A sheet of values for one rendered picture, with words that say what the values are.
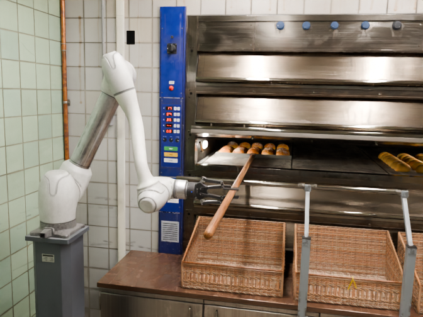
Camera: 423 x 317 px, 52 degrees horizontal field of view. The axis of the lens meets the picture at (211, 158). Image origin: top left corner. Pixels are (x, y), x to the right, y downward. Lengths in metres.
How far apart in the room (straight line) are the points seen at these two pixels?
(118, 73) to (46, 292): 1.02
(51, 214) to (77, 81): 1.23
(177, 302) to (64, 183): 0.92
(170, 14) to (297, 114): 0.98
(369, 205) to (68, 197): 1.72
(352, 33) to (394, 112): 0.52
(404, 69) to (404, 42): 0.15
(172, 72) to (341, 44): 1.02
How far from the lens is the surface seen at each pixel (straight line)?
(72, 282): 2.10
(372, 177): 2.74
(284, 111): 2.67
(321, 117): 2.66
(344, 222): 2.79
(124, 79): 1.94
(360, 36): 2.72
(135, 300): 2.54
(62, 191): 1.99
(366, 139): 2.55
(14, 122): 2.62
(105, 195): 3.01
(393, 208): 2.80
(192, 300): 2.44
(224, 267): 2.37
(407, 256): 2.25
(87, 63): 2.98
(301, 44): 2.69
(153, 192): 1.82
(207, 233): 1.39
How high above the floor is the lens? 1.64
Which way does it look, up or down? 9 degrees down
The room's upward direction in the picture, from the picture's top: 1 degrees clockwise
